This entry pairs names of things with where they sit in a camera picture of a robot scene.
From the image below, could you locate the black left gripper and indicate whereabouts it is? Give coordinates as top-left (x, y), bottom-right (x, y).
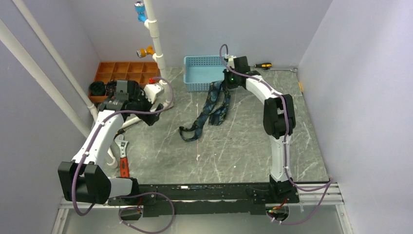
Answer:
top-left (130, 86), bottom-right (164, 126)

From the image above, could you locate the dark blue patterned tie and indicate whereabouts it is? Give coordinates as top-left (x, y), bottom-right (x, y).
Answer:
top-left (178, 81), bottom-right (231, 142)

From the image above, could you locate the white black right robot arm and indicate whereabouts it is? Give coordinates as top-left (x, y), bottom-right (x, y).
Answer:
top-left (220, 55), bottom-right (297, 202)

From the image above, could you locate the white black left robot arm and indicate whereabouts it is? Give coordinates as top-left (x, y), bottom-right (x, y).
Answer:
top-left (57, 80), bottom-right (164, 205)

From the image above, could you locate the light blue plastic basket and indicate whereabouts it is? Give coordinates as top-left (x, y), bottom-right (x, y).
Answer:
top-left (183, 56), bottom-right (225, 92)

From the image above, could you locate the orange wooden compartment tray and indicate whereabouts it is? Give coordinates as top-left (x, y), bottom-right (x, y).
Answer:
top-left (88, 61), bottom-right (160, 103)

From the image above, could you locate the rolled dark green tie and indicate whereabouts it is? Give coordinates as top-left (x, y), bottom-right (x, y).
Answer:
top-left (89, 81), bottom-right (106, 96)

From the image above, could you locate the white vertical PVC pipe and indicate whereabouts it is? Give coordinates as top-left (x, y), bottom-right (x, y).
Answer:
top-left (143, 0), bottom-right (174, 109)

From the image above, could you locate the orange valve nozzle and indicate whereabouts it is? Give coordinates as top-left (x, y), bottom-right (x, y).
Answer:
top-left (136, 46), bottom-right (155, 58)

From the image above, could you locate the blue valve nozzle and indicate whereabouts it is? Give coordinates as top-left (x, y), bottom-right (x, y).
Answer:
top-left (134, 1), bottom-right (147, 22)

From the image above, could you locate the white diagonal PVC pipe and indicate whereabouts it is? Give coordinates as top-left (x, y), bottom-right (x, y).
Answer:
top-left (0, 0), bottom-right (97, 137)

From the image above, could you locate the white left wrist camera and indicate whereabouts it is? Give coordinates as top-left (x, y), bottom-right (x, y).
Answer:
top-left (144, 83), bottom-right (164, 104)

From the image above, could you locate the yellow black screwdriver at wall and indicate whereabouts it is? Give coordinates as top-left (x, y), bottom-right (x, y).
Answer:
top-left (254, 62), bottom-right (272, 69)

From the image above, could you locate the red handled adjustable wrench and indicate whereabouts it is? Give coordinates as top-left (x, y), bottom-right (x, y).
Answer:
top-left (115, 134), bottom-right (130, 178)

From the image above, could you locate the silver spanner at wall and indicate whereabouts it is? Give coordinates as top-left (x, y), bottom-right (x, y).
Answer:
top-left (263, 67), bottom-right (298, 73)

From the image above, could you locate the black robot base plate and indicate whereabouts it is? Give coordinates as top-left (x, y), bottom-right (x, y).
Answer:
top-left (108, 182), bottom-right (300, 217)

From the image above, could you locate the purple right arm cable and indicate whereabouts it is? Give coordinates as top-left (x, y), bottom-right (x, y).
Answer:
top-left (219, 44), bottom-right (333, 226)

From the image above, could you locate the aluminium rail frame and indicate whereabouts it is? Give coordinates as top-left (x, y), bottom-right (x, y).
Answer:
top-left (51, 182), bottom-right (354, 234)

